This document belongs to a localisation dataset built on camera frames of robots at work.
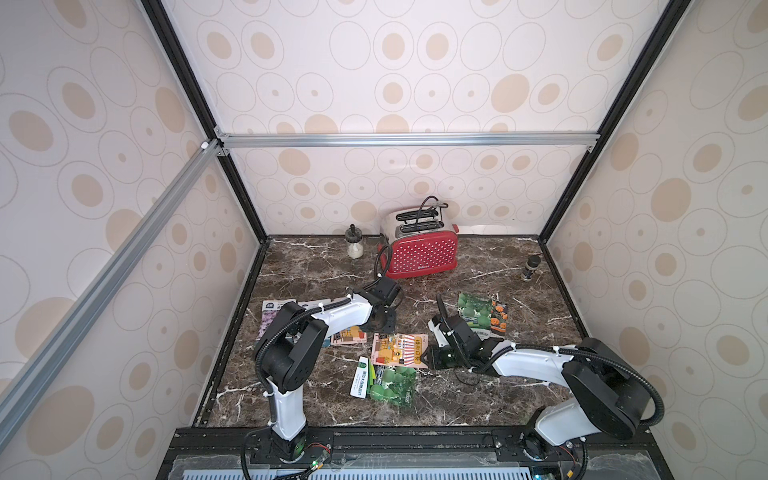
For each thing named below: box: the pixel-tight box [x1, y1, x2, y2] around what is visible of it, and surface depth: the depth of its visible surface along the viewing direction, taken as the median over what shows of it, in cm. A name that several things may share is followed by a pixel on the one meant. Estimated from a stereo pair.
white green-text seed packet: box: [457, 292, 494, 330], surface depth 99 cm
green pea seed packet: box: [350, 356, 418, 408], surface depth 85 cm
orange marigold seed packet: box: [330, 325, 367, 346], surface depth 94 cm
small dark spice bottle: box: [521, 255, 542, 282], surface depth 105 cm
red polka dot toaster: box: [377, 196, 459, 279], surface depth 102 cm
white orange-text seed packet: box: [371, 332, 429, 368], surface depth 91 cm
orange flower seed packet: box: [490, 299, 509, 335], surface depth 99 cm
